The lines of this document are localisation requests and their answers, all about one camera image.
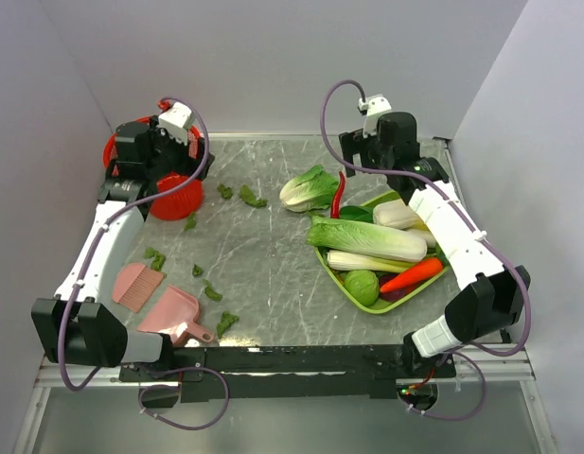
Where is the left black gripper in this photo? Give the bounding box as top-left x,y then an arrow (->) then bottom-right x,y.
145,115 -> 214,181

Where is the pink hand brush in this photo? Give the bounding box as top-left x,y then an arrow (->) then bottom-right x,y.
112,263 -> 164,313

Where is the pink dustpan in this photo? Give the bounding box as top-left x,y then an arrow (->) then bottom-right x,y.
137,285 -> 215,347

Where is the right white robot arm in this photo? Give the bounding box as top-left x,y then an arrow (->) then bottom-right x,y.
339,104 -> 531,377

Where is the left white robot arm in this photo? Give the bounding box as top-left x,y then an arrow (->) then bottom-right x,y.
31,103 -> 213,380

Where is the red mesh waste basket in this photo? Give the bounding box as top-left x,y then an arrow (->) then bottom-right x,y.
98,116 -> 214,221

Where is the small napa cabbage on table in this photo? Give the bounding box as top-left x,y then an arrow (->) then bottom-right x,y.
279,165 -> 338,213

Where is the red chili pepper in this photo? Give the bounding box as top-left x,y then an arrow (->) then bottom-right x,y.
330,171 -> 346,218

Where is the dark green leafy vegetable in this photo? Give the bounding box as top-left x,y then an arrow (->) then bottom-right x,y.
339,205 -> 373,223

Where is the green paper scrap back left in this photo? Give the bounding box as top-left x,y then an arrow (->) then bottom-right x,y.
217,183 -> 233,200

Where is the green paper scrap by basket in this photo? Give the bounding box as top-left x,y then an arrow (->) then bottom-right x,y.
184,213 -> 196,232

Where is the white radish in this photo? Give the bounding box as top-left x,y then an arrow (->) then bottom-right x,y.
372,199 -> 425,230

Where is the green paper scrap back centre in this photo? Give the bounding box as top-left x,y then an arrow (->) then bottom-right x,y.
239,184 -> 268,208

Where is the long napa cabbage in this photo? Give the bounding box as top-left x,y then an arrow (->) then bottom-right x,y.
307,217 -> 428,263

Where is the green paper scrap by brush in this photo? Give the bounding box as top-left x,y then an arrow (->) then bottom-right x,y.
143,247 -> 166,271

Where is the small green paper scrap centre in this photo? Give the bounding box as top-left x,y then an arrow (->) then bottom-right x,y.
192,265 -> 204,277

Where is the green paper scrap by dustpan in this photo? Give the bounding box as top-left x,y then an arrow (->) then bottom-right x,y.
203,279 -> 222,302

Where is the round green cabbage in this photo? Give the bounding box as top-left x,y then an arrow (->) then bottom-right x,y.
344,270 -> 380,307

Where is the orange carrot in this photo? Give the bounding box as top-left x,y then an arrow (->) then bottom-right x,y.
380,257 -> 443,293

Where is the purple eggplant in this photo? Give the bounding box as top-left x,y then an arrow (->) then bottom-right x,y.
379,273 -> 418,303

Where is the green paper scrap front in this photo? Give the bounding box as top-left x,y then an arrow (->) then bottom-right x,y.
216,311 -> 239,339

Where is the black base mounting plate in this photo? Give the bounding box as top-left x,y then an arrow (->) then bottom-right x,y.
119,344 -> 456,403

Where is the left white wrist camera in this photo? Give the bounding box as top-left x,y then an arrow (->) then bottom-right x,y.
158,102 -> 195,145

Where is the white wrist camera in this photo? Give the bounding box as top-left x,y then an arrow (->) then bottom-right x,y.
158,102 -> 195,145
358,94 -> 392,137

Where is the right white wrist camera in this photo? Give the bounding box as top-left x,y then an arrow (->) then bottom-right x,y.
358,94 -> 392,137

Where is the aluminium rail frame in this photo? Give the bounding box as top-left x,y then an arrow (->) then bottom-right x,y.
14,348 -> 557,453

